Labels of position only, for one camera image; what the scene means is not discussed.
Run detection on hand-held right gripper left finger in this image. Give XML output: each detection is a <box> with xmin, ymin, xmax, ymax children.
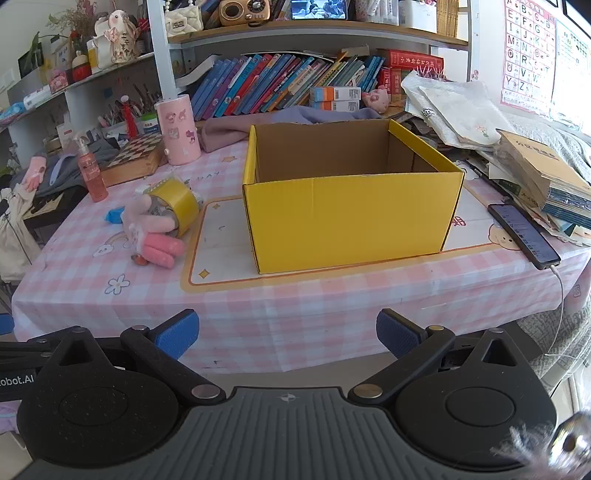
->
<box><xmin>44</xmin><ymin>310</ymin><xmax>227</xmax><ymax>407</ymax></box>

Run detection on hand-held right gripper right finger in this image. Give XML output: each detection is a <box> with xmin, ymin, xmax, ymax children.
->
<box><xmin>348</xmin><ymin>309</ymin><xmax>527</xmax><ymax>406</ymax></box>

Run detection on pink plush toy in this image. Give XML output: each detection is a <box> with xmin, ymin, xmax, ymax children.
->
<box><xmin>122</xmin><ymin>194</ymin><xmax>188</xmax><ymax>269</ymax></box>

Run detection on yellow cardboard box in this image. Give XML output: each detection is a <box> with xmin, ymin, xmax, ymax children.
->
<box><xmin>242</xmin><ymin>119</ymin><xmax>465</xmax><ymax>274</ymax></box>

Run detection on yellow tape roll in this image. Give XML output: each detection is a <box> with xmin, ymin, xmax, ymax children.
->
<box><xmin>147</xmin><ymin>178</ymin><xmax>202</xmax><ymax>238</ymax></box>

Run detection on pink cylinder container with stickers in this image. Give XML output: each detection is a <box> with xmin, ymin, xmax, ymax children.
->
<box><xmin>154</xmin><ymin>95</ymin><xmax>202</xmax><ymax>166</ymax></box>

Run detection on pink checked tablecloth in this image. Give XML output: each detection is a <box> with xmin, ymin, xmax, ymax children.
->
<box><xmin>11</xmin><ymin>131</ymin><xmax>591</xmax><ymax>376</ymax></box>

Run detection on white printed tote bag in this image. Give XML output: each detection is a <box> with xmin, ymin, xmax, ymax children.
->
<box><xmin>0</xmin><ymin>185</ymin><xmax>43</xmax><ymax>283</ymax></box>

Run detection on black side table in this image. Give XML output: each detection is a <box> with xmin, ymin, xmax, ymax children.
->
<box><xmin>22</xmin><ymin>185</ymin><xmax>89</xmax><ymax>232</ymax></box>

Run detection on pink glove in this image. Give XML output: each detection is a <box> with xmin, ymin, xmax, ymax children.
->
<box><xmin>23</xmin><ymin>156</ymin><xmax>48</xmax><ymax>193</ymax></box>

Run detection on grey clothing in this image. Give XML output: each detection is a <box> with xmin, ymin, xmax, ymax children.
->
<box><xmin>34</xmin><ymin>138</ymin><xmax>122</xmax><ymax>199</ymax></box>

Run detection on pink spray bottle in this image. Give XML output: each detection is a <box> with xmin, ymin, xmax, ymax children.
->
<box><xmin>74</xmin><ymin>134</ymin><xmax>110</xmax><ymax>203</ymax></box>

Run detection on fluffy pale trim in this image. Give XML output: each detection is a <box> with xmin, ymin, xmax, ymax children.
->
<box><xmin>490</xmin><ymin>410</ymin><xmax>591</xmax><ymax>480</ymax></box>

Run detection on black pen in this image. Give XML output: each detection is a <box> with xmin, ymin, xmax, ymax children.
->
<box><xmin>463</xmin><ymin>159</ymin><xmax>514</xmax><ymax>202</ymax></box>

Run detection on wooden chess box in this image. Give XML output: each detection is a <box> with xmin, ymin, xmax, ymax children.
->
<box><xmin>100</xmin><ymin>131</ymin><xmax>168</xmax><ymax>188</ymax></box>

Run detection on white box red label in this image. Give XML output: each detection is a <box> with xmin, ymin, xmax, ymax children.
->
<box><xmin>57</xmin><ymin>124</ymin><xmax>80</xmax><ymax>149</ymax></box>

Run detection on pink and purple sweatshirt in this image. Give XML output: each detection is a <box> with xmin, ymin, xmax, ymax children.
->
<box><xmin>198</xmin><ymin>105</ymin><xmax>393</xmax><ymax>154</ymax></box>

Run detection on stacked cardboard boxes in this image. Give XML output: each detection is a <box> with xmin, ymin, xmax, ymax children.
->
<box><xmin>493</xmin><ymin>130</ymin><xmax>591</xmax><ymax>234</ymax></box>

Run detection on red knot ornament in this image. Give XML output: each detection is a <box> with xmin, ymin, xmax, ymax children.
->
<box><xmin>117</xmin><ymin>95</ymin><xmax>140</xmax><ymax>139</ymax></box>

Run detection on pen holder with pens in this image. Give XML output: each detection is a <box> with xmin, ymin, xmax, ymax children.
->
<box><xmin>97</xmin><ymin>83</ymin><xmax>162</xmax><ymax>139</ymax></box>

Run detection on white flat box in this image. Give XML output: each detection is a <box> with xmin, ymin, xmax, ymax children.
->
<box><xmin>23</xmin><ymin>85</ymin><xmax>53</xmax><ymax>110</ymax></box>

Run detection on pile of white paper bags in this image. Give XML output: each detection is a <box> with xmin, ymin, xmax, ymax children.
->
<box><xmin>401</xmin><ymin>69</ymin><xmax>514</xmax><ymax>151</ymax></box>

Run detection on small pink pig plush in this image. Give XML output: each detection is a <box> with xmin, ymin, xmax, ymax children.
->
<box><xmin>361</xmin><ymin>85</ymin><xmax>391</xmax><ymax>113</ymax></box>

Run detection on red jar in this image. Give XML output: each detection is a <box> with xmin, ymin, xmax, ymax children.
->
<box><xmin>71</xmin><ymin>52</ymin><xmax>94</xmax><ymax>85</ymax></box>

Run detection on row of colourful books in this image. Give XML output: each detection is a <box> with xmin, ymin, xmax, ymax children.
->
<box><xmin>189</xmin><ymin>53</ymin><xmax>387</xmax><ymax>121</ymax></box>

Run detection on bunny figurine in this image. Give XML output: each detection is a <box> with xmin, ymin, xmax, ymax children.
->
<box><xmin>102</xmin><ymin>10</ymin><xmax>140</xmax><ymax>64</ymax></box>

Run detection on dried flower bouquet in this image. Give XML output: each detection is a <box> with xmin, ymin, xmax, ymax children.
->
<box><xmin>48</xmin><ymin>0</ymin><xmax>100</xmax><ymax>47</ymax></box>

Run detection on white quilted handbag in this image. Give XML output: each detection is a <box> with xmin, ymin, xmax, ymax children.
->
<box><xmin>164</xmin><ymin>4</ymin><xmax>204</xmax><ymax>34</ymax></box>

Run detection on white storage box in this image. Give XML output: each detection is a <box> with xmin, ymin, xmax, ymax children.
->
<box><xmin>398</xmin><ymin>0</ymin><xmax>439</xmax><ymax>33</ymax></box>

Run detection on row of yellow books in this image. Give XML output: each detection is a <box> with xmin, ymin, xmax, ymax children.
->
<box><xmin>436</xmin><ymin>0</ymin><xmax>468</xmax><ymax>38</ymax></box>

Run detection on brown retro radio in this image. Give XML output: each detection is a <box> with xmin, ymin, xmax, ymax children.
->
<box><xmin>219</xmin><ymin>0</ymin><xmax>276</xmax><ymax>27</ymax></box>

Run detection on small display screen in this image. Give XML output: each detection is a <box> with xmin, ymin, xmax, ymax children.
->
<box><xmin>290</xmin><ymin>0</ymin><xmax>348</xmax><ymax>21</ymax></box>

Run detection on white charging cable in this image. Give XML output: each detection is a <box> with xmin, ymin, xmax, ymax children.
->
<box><xmin>544</xmin><ymin>267</ymin><xmax>568</xmax><ymax>357</ymax></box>

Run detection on white shelf post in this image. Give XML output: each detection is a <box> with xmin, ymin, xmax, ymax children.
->
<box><xmin>147</xmin><ymin>0</ymin><xmax>182</xmax><ymax>101</ymax></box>

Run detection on alphabet wall poster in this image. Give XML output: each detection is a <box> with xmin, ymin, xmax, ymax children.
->
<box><xmin>501</xmin><ymin>0</ymin><xmax>560</xmax><ymax>114</ymax></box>

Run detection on white wall chart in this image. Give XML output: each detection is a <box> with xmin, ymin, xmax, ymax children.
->
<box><xmin>551</xmin><ymin>18</ymin><xmax>591</xmax><ymax>136</ymax></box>

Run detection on black picture frame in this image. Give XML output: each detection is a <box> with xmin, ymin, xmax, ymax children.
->
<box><xmin>562</xmin><ymin>0</ymin><xmax>591</xmax><ymax>25</ymax></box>

